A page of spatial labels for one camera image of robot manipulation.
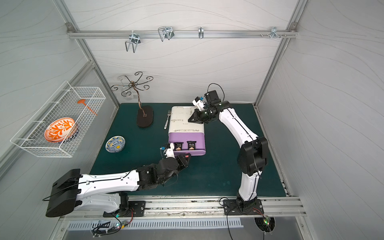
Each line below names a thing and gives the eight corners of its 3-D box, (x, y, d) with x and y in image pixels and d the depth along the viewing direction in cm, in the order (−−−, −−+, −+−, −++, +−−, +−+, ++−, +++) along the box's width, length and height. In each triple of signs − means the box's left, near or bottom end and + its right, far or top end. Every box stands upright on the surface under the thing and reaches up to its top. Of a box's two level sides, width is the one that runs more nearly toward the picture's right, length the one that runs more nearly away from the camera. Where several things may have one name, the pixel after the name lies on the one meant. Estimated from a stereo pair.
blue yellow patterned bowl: (106, 152, 94) (103, 149, 91) (112, 138, 101) (109, 135, 98) (124, 152, 94) (121, 149, 91) (128, 138, 101) (126, 135, 98)
